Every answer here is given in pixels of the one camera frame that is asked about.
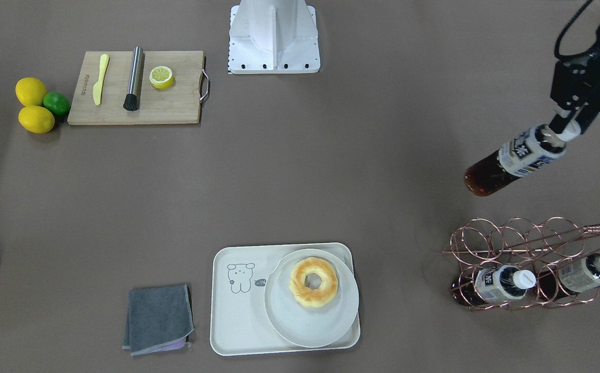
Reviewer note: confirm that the yellow lemon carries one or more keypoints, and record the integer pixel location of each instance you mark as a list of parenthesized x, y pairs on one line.
[(30, 91), (36, 119)]

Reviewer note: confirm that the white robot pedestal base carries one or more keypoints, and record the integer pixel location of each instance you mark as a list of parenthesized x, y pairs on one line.
[(273, 37)]

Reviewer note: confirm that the bamboo cutting board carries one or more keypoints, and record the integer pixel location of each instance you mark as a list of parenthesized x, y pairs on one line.
[(179, 104)]

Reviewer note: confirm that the yellow plastic knife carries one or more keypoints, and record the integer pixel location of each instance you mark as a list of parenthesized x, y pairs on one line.
[(97, 90)]

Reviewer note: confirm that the green lime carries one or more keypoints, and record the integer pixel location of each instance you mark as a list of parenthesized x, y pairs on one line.
[(56, 103)]

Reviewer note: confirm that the white round plate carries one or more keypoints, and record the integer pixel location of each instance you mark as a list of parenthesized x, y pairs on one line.
[(306, 326)]

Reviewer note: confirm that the tea bottle front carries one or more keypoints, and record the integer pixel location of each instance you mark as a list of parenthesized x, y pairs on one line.
[(495, 286), (575, 278)]

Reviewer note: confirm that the yellow lemon far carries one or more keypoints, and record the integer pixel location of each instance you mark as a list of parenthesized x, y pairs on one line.
[(30, 91)]

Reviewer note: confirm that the yellow lemon near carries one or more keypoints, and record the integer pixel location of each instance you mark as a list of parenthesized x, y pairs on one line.
[(36, 119)]

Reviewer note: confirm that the steel muddler black tip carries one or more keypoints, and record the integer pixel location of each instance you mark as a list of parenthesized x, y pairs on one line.
[(131, 101)]

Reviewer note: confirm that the tea bottle white cap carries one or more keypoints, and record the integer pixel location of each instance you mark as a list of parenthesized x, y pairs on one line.
[(523, 155)]

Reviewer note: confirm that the grey folded cloth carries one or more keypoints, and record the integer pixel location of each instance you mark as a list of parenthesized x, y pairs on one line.
[(158, 319)]

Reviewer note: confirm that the cream rabbit tray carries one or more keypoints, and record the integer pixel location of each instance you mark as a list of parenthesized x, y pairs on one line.
[(239, 324)]

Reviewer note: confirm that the glazed donut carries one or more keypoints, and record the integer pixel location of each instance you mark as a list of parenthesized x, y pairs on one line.
[(304, 294)]

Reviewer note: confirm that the copper wire bottle rack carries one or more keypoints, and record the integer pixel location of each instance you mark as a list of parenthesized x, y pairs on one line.
[(549, 245)]

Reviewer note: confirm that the half lemon slice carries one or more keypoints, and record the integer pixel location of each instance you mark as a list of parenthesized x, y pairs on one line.
[(161, 77)]

